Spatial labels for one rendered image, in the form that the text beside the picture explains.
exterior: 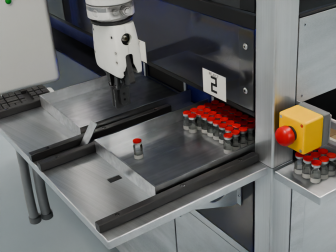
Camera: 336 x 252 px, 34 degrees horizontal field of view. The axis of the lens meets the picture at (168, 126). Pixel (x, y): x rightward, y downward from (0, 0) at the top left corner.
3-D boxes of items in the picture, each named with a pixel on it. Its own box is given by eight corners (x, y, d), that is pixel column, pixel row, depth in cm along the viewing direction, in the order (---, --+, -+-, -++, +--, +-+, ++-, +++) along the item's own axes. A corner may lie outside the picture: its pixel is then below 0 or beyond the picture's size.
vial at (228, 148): (228, 148, 128) (228, 131, 126) (235, 152, 126) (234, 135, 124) (221, 152, 127) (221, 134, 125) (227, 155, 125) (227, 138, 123)
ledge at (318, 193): (318, 156, 126) (318, 149, 125) (365, 180, 117) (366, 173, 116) (274, 178, 120) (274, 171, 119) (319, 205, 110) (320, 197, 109)
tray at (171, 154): (207, 110, 147) (207, 98, 146) (277, 146, 128) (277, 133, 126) (96, 152, 131) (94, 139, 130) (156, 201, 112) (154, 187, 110)
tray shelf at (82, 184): (134, 76, 177) (134, 70, 177) (293, 162, 125) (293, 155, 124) (-11, 121, 155) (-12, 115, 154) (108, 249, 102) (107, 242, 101)
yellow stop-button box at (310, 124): (302, 131, 117) (303, 101, 114) (328, 144, 112) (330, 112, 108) (276, 143, 114) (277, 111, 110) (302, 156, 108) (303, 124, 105)
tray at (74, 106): (142, 75, 173) (141, 64, 171) (191, 100, 153) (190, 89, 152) (41, 106, 157) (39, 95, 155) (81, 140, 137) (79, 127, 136)
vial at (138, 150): (140, 154, 129) (138, 138, 127) (145, 157, 127) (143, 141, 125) (132, 157, 128) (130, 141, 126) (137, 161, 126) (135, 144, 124)
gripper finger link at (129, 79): (140, 76, 97) (130, 88, 102) (123, 37, 98) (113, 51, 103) (135, 77, 96) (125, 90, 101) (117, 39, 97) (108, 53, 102)
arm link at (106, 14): (143, 0, 95) (145, 17, 96) (118, -9, 102) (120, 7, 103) (101, 10, 91) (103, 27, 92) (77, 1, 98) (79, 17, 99)
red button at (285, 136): (286, 137, 112) (286, 119, 110) (300, 144, 109) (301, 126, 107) (272, 143, 110) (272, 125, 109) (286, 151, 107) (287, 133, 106)
